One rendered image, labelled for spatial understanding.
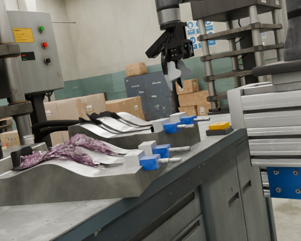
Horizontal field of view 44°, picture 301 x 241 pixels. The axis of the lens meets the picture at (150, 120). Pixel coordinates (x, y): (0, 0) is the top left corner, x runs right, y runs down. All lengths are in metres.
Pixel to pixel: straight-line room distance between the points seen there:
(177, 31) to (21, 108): 0.78
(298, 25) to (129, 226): 0.60
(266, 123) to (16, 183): 0.61
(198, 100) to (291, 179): 7.15
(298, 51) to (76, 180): 0.56
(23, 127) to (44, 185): 0.78
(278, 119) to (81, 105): 4.35
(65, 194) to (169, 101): 7.37
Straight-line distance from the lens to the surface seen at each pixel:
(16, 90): 1.69
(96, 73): 10.05
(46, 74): 1.97
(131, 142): 1.17
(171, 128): 1.14
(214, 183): 1.41
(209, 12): 5.33
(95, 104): 5.30
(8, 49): 1.68
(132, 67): 8.66
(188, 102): 8.14
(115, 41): 9.58
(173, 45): 1.21
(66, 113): 5.19
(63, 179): 0.91
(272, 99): 0.84
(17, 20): 1.93
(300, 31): 0.82
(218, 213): 1.45
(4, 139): 6.64
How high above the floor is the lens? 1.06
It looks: 7 degrees down
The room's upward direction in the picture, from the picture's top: 10 degrees counter-clockwise
